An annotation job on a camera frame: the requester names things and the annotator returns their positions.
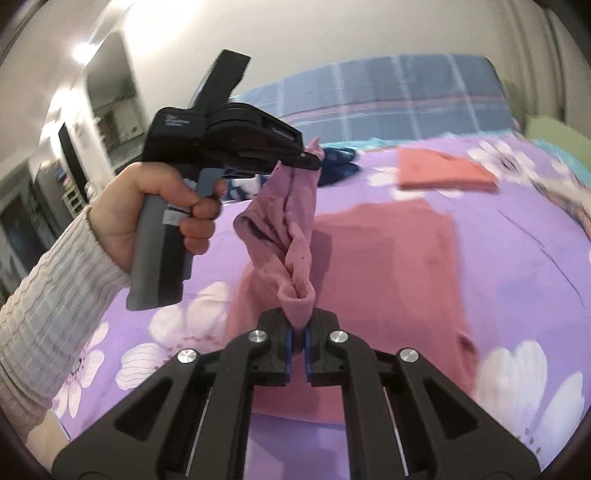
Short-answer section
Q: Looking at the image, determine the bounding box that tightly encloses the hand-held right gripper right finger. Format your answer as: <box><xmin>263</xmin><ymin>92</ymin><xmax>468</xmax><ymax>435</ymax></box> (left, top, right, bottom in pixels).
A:
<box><xmin>302</xmin><ymin>310</ymin><xmax>541</xmax><ymax>480</ymax></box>

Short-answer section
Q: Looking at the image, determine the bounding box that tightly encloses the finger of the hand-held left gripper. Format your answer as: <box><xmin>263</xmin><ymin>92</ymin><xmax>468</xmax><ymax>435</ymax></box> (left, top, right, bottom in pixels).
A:
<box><xmin>277</xmin><ymin>148</ymin><xmax>323</xmax><ymax>171</ymax></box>

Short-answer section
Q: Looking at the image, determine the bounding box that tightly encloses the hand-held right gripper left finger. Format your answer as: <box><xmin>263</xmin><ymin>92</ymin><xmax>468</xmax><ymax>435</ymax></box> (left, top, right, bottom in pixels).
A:
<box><xmin>52</xmin><ymin>309</ymin><xmax>293</xmax><ymax>480</ymax></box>

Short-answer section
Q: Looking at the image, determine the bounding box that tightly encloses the pink garment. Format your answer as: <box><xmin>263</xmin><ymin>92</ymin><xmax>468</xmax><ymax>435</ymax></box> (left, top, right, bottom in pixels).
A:
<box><xmin>225</xmin><ymin>136</ymin><xmax>479</xmax><ymax>423</ymax></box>

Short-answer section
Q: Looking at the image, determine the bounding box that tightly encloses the person's left forearm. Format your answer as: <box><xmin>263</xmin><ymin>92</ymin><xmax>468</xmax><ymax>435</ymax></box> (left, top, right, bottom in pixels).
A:
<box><xmin>0</xmin><ymin>205</ymin><xmax>132</xmax><ymax>432</ymax></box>

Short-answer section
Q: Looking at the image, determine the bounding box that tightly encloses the person's left hand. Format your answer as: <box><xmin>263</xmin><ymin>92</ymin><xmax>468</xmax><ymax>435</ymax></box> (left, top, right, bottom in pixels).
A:
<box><xmin>88</xmin><ymin>161</ymin><xmax>229</xmax><ymax>274</ymax></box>

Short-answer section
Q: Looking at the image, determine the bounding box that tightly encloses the dark blue garment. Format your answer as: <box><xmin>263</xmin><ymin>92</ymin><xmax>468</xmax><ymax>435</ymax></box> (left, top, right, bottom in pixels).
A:
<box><xmin>318</xmin><ymin>147</ymin><xmax>361</xmax><ymax>188</ymax></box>

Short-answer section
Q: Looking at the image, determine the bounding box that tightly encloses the blue plaid pillow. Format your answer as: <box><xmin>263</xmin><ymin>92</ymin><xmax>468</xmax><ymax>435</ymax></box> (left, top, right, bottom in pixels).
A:
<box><xmin>231</xmin><ymin>54</ymin><xmax>521</xmax><ymax>143</ymax></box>

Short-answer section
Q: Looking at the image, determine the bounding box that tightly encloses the orange folded cloth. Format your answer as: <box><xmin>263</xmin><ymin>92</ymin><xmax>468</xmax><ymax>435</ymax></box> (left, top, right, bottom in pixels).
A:
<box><xmin>397</xmin><ymin>148</ymin><xmax>500</xmax><ymax>195</ymax></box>

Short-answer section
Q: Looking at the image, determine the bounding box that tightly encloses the white shelf rack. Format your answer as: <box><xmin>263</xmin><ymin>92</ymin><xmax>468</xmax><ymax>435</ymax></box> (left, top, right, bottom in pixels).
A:
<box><xmin>61</xmin><ymin>184</ymin><xmax>89</xmax><ymax>219</ymax></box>

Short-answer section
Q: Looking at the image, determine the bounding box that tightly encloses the purple floral bedsheet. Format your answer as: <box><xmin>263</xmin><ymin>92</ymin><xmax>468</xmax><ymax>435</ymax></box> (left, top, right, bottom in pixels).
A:
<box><xmin>51</xmin><ymin>134</ymin><xmax>591</xmax><ymax>480</ymax></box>

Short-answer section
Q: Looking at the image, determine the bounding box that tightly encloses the green cloth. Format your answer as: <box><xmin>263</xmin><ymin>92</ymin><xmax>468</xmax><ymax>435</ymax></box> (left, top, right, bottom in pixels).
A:
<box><xmin>526</xmin><ymin>115</ymin><xmax>591</xmax><ymax>163</ymax></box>

